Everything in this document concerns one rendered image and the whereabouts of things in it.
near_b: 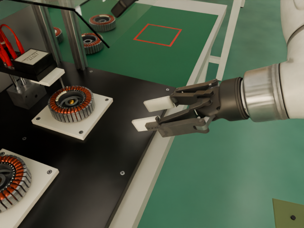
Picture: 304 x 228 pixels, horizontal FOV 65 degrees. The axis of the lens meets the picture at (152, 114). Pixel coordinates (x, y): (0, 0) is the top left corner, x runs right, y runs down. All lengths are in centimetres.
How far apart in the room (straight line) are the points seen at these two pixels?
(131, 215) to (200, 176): 97
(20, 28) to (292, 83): 72
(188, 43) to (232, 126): 89
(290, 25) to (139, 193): 41
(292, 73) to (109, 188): 38
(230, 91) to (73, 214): 36
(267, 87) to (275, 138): 138
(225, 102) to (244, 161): 117
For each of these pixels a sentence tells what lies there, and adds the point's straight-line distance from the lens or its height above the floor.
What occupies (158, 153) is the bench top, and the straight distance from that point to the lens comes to 57.
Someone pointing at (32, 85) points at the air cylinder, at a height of 82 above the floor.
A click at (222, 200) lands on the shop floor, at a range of 139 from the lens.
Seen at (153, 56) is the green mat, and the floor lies 75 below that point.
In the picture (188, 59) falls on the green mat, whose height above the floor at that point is 75.
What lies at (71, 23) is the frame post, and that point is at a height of 93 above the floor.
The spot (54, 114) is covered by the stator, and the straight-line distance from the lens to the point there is 62.
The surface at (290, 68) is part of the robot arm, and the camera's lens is 40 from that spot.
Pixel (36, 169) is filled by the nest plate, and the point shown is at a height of 78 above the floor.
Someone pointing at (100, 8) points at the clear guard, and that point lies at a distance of 47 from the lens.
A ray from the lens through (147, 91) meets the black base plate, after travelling 70.
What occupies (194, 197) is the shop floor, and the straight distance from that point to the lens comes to 137.
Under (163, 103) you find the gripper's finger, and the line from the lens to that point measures 53.
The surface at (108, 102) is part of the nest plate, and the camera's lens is 65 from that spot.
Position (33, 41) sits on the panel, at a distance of 88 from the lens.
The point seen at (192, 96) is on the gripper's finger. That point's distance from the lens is 49.
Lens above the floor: 121
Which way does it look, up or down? 45 degrees down
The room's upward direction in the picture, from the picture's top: straight up
